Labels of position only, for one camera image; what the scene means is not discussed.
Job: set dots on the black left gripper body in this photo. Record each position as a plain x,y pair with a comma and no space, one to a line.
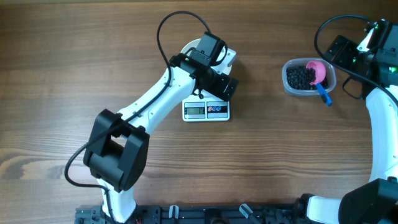
216,83

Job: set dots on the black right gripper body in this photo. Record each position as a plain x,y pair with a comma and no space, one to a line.
347,55

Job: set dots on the pink scoop blue handle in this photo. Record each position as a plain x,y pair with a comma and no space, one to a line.
320,74

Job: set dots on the white bowl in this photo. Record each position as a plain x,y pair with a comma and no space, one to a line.
225,66

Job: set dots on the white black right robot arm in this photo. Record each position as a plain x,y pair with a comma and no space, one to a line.
373,63

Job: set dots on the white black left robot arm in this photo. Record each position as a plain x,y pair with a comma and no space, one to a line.
117,149

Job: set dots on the white digital kitchen scale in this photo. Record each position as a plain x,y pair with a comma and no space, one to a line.
208,108

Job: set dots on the clear container of black beans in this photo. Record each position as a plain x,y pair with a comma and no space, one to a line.
297,79

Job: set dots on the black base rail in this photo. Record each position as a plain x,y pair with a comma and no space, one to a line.
151,214

